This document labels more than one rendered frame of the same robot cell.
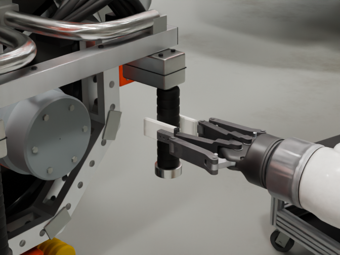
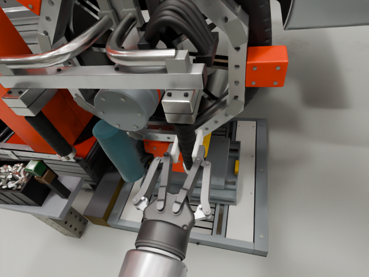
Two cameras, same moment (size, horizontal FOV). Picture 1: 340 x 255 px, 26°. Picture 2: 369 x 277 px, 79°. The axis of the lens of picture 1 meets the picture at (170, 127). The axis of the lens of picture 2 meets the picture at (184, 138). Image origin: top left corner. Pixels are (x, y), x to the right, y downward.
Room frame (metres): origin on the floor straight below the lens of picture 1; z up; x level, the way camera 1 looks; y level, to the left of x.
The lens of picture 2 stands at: (0.96, -0.27, 1.17)
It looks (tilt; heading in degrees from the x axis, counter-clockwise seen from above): 47 degrees down; 72
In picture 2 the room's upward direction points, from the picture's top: 13 degrees counter-clockwise
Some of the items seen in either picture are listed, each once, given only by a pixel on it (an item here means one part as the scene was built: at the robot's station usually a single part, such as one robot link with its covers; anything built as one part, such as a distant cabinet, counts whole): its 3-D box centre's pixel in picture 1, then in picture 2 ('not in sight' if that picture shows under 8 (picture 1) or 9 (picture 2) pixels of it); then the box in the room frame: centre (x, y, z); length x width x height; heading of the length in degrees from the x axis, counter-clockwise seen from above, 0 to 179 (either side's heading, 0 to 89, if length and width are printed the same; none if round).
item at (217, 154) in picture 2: not in sight; (186, 144); (1.19, 0.42, 0.32); 0.40 x 0.30 x 0.28; 139
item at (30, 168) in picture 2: not in sight; (35, 167); (0.65, 0.36, 0.64); 0.04 x 0.04 x 0.04; 49
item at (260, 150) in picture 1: (252, 156); (167, 223); (0.95, -0.12, 0.83); 0.09 x 0.08 x 0.07; 49
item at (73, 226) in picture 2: not in sight; (55, 212); (0.48, 0.51, 0.21); 0.10 x 0.10 x 0.42; 49
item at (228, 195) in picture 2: not in sight; (193, 166); (1.20, 0.41, 0.13); 0.50 x 0.36 x 0.10; 139
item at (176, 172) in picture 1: (168, 128); (188, 144); (1.06, 0.00, 0.83); 0.04 x 0.04 x 0.16
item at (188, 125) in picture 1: (179, 123); (197, 146); (1.07, -0.01, 0.83); 0.07 x 0.01 x 0.03; 49
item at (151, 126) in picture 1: (161, 131); (177, 144); (1.04, 0.01, 0.83); 0.07 x 0.01 x 0.03; 50
